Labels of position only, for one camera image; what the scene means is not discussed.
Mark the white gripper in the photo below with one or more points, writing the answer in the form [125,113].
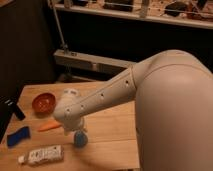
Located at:
[73,126]

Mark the blue ceramic cup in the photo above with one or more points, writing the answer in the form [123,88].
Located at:
[80,139]

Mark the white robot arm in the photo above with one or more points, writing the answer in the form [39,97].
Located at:
[173,95]

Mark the orange ceramic bowl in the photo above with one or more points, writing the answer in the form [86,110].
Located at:
[44,103]

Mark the blue eraser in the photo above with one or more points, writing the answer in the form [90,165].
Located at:
[16,137]

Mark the orange toy carrot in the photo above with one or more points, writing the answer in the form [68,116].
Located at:
[49,125]

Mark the white tube with label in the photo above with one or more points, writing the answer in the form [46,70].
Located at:
[39,156]

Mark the metal stand pole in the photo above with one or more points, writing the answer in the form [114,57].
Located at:
[64,46]

